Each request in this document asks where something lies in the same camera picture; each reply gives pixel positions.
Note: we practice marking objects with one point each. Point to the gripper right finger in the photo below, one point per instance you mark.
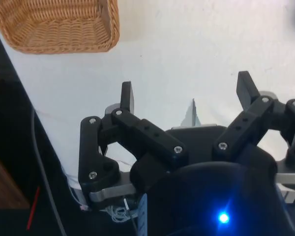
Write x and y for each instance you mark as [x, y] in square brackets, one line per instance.
[243, 127]

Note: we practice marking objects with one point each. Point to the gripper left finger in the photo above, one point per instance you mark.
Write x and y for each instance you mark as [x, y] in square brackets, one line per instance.
[147, 132]

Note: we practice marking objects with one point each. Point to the wicker basket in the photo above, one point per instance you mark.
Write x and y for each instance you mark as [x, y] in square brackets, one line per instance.
[59, 37]

